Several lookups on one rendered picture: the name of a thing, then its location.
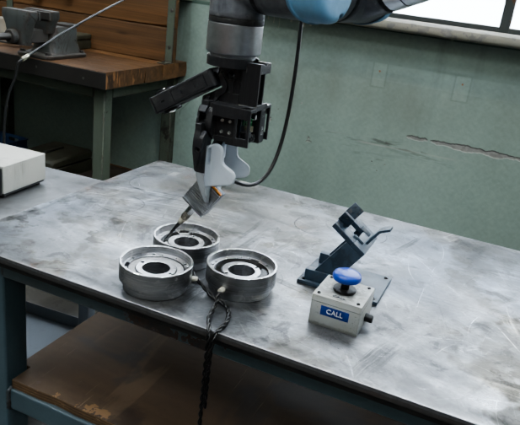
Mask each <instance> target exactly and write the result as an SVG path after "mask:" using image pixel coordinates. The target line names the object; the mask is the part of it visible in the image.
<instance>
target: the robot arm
mask: <svg viewBox="0 0 520 425"><path fill-rule="evenodd" d="M427 1H430V0H210V8H209V20H208V26H207V36H206V49H207V50H208V51H209V52H208V53H207V56H206V63H207V64H209V65H212V66H215V67H212V68H208V69H207V70H205V71H203V72H201V73H198V74H196V75H195V76H193V77H191V78H188V79H186V80H185V81H183V82H181V83H178V84H176V85H175V86H170V87H167V88H163V89H161V90H159V91H158V92H157V93H155V94H156V95H154V96H153V97H151V98H149V100H150V102H151V104H152V106H153V109H154V111H155V113H156V114H158V113H164V114H168V113H170V112H175V111H176V110H178V109H179V108H181V107H182V105H183V104H184V103H187V102H189V101H191V100H193V99H195V98H197V97H199V96H201V95H203V94H205V95H203V97H202V101H201V104H200V106H199V109H198V112H197V118H196V129H195V133H194V137H193V144H192V155H193V165H194V171H195V172H196V180H197V183H198V186H199V188H200V191H201V195H202V198H203V201H204V202H206V203H209V200H210V192H211V186H219V187H220V189H221V187H222V186H231V185H232V184H233V183H234V182H235V179H236V178H245V177H247V176H248V175H249V165H248V164H246V163H245V162H244V161H243V160H242V159H241V158H240V157H239V156H238V147H241V148H248V145H249V143H261V142H262V141H263V139H265V140H267V136H268V129H269V121H270V114H271V104H267V103H263V95H264V87H265V75H266V74H267V73H271V63H270V62H261V61H259V58H257V56H259V55H260V53H261V45H262V37H263V29H264V24H265V16H266V15H267V16H273V17H278V18H284V19H293V20H298V21H302V22H304V23H305V24H334V23H336V22H340V23H353V24H373V23H378V22H381V21H383V20H385V19H386V18H387V17H388V16H389V15H390V14H391V13H392V12H395V11H399V10H401V9H404V8H408V7H411V6H414V5H416V4H420V3H424V2H427ZM220 86H222V87H221V88H220V89H216V88H218V87H220ZM214 89H216V90H215V91H212V90H214ZM210 91H212V92H211V93H208V92H210ZM206 93H208V94H206ZM265 114H267V117H266V124H265ZM264 128H265V132H264ZM212 139H213V140H214V141H213V142H212V144H211V140H212Z"/></svg>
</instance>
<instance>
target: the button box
mask: <svg viewBox="0 0 520 425"><path fill-rule="evenodd" d="M340 286H341V283H339V282H337V281H336V280H335V279H334V278H333V277H332V276H331V275H328V276H327V278H326V279H325V280H324V281H323V282H322V283H321V284H320V285H319V286H318V287H317V288H316V290H315V291H314V292H313V295H312V300H311V305H310V311H309V316H308V322H311V323H314V324H316V325H321V326H323V327H326V328H329V329H331V330H334V331H338V332H341V333H344V334H347V335H349V336H354V337H357V335H358V334H359V332H360V330H361V329H362V327H363V326H364V324H365V322H368V323H372V322H373V317H374V316H373V315H370V311H371V308H372V303H373V295H374V291H375V288H371V287H369V286H366V285H362V284H360V283H359V284H357V285H352V286H351V285H350V288H349V290H344V289H342V288H341V287H340Z"/></svg>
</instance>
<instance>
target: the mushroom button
mask: <svg viewBox="0 0 520 425"><path fill-rule="evenodd" d="M332 277H333V278H334V279H335V280H336V281H337V282H339V283H341V286H340V287H341V288H342V289H344V290H349V288H350V285H351V286H352V285H357V284H359V283H360V282H361V281H362V276H361V273H360V272H358V271H356V270H354V269H351V268H349V267H339V268H336V269H335V270H334V271H333V275H332Z"/></svg>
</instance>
